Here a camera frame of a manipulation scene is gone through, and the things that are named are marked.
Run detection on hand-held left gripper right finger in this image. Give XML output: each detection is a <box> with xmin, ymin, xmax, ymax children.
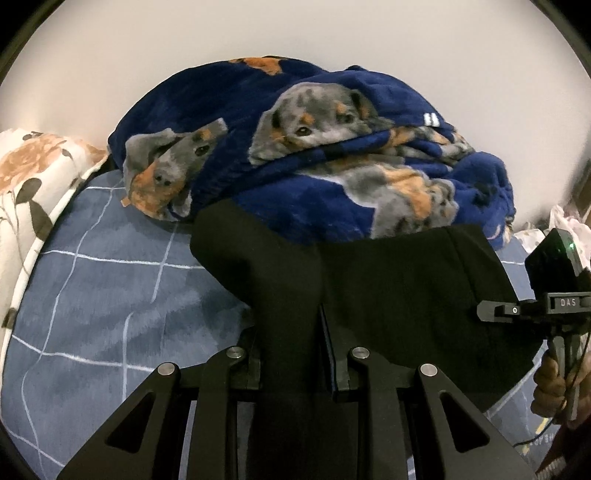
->
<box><xmin>318</xmin><ymin>305</ymin><xmax>539</xmax><ymax>480</ymax></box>

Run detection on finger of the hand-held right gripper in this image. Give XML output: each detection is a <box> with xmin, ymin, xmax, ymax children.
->
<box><xmin>476</xmin><ymin>299</ymin><xmax>523</xmax><ymax>324</ymax></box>

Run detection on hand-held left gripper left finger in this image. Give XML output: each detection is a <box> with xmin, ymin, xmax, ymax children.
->
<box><xmin>56</xmin><ymin>336</ymin><xmax>264</xmax><ymax>480</ymax></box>

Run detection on black pants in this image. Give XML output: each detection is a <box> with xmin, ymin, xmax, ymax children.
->
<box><xmin>189</xmin><ymin>200</ymin><xmax>548</xmax><ymax>480</ymax></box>

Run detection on person's right forearm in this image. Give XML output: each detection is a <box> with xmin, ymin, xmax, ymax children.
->
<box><xmin>538</xmin><ymin>413</ymin><xmax>591</xmax><ymax>480</ymax></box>

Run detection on person's right hand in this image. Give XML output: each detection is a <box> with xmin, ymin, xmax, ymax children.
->
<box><xmin>530</xmin><ymin>353</ymin><xmax>567</xmax><ymax>419</ymax></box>

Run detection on white crumpled cloth pile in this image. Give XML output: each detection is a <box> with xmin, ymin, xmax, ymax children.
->
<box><xmin>514</xmin><ymin>204</ymin><xmax>591</xmax><ymax>271</ymax></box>

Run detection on brown wooden furniture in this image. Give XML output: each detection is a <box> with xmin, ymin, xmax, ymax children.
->
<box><xmin>569</xmin><ymin>168</ymin><xmax>591</xmax><ymax>220</ymax></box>

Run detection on blue checked bed sheet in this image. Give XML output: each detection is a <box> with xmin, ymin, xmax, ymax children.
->
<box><xmin>0</xmin><ymin>168</ymin><xmax>552</xmax><ymax>480</ymax></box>

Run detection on dog printed blue blanket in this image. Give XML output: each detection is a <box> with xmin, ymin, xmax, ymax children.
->
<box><xmin>107</xmin><ymin>56</ymin><xmax>517</xmax><ymax>252</ymax></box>

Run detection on floral white pillow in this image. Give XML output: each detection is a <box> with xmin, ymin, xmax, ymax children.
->
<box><xmin>0</xmin><ymin>128</ymin><xmax>112</xmax><ymax>354</ymax></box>

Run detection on thin black cable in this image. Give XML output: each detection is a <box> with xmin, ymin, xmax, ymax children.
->
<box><xmin>512</xmin><ymin>369</ymin><xmax>591</xmax><ymax>448</ymax></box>

